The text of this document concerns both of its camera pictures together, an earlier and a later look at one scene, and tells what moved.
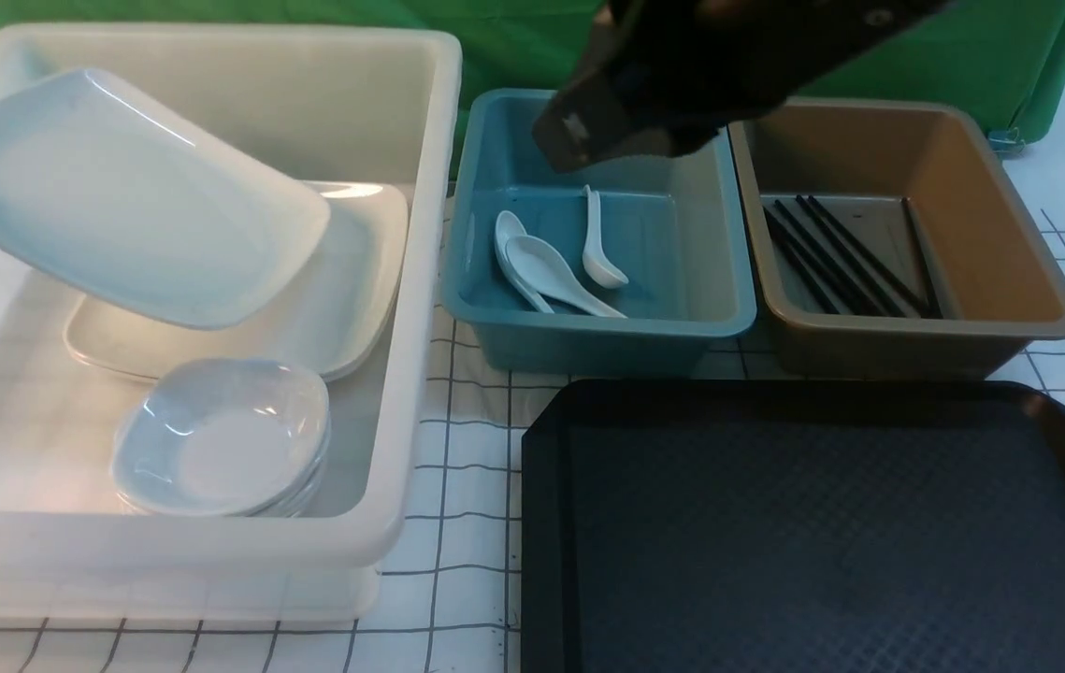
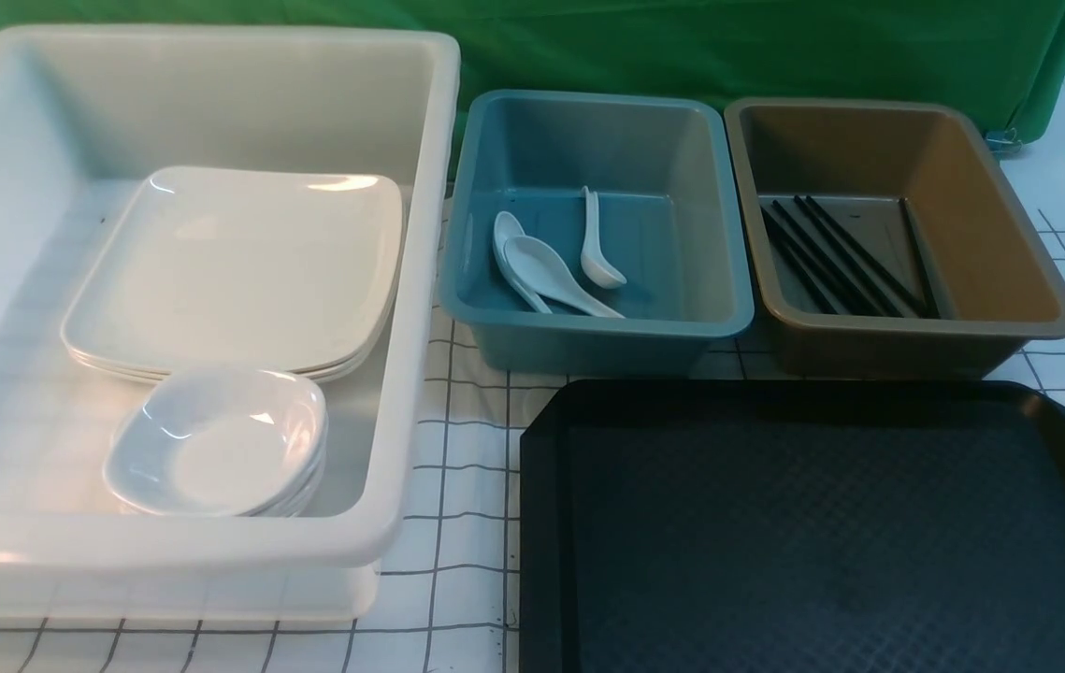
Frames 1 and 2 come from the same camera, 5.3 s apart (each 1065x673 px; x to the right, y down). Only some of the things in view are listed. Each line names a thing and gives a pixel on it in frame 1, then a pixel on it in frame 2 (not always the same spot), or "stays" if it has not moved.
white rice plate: [77, 168] -> [210, 266]
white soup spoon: [546, 268] stays
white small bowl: [223, 436] stays
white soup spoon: [597, 267] stays
